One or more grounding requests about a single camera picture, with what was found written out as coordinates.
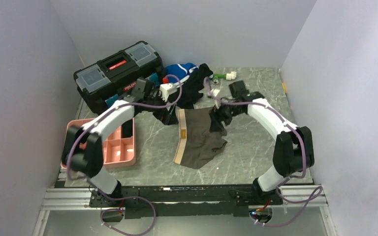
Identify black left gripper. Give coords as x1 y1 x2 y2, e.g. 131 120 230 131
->
144 90 178 125

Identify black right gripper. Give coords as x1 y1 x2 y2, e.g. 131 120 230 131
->
208 99 243 134

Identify olive underwear with beige waistband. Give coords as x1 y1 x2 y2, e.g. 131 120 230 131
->
173 107 227 169

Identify pink compartment tray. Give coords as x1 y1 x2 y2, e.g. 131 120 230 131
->
61 118 136 171

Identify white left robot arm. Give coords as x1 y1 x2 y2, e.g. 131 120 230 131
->
62 78 183 207

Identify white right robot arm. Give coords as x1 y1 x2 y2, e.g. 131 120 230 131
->
204 81 315 204

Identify black rolled underwear in tray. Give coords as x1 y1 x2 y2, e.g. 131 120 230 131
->
121 119 134 138

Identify green white pipe fitting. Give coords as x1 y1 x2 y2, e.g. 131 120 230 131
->
212 71 237 85

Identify blue white garment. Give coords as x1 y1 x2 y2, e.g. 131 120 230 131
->
165 62 198 84

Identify black plastic toolbox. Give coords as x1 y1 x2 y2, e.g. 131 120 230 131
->
73 41 165 115

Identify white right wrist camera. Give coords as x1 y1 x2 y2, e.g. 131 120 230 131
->
208 88 222 109

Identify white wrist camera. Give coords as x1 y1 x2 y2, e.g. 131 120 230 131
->
159 83 177 102
208 88 222 109

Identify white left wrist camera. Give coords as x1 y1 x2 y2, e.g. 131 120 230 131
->
159 83 177 102

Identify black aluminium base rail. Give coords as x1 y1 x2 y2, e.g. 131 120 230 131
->
41 184 328 219

